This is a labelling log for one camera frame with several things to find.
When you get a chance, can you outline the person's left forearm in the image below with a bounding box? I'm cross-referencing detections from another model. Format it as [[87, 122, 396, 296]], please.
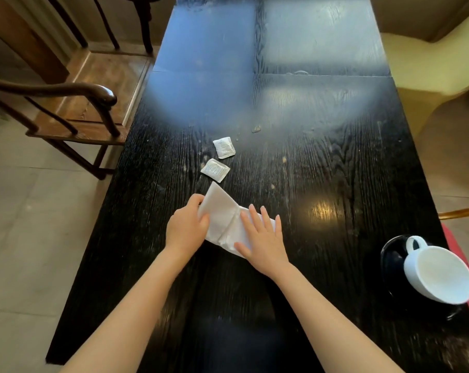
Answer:
[[62, 245, 192, 373]]

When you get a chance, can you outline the white ceramic cup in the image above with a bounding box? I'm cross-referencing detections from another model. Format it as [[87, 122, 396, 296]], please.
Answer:
[[403, 235, 469, 305]]

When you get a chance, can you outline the person's right hand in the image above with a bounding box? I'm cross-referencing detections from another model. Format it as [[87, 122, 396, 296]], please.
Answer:
[[234, 204, 290, 279]]

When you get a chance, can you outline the small white sachet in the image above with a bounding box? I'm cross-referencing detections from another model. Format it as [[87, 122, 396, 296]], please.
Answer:
[[213, 137, 236, 159], [201, 159, 231, 183]]

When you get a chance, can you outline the wooden armchair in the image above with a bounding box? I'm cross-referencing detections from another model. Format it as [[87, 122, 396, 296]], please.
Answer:
[[0, 0, 154, 181]]

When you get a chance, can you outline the person's right forearm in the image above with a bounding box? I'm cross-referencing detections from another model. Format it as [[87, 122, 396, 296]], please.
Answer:
[[271, 263, 406, 373]]

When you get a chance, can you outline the dark wooden chair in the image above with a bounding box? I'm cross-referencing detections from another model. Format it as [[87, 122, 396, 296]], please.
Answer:
[[44, 0, 165, 55]]

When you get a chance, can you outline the person's left hand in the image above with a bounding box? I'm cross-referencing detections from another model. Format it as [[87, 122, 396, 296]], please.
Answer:
[[165, 193, 210, 258]]

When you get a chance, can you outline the white napkin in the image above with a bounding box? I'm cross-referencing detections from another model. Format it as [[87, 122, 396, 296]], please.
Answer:
[[197, 182, 277, 258]]

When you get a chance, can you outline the black saucer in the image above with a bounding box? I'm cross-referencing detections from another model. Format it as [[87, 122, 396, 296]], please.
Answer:
[[380, 234, 462, 319]]

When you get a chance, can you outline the red cushioned chair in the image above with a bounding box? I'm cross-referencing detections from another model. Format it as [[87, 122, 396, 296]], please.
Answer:
[[438, 206, 469, 332]]

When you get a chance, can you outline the cream upholstered chair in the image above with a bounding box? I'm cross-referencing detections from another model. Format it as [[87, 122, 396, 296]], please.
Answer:
[[380, 4, 469, 136]]

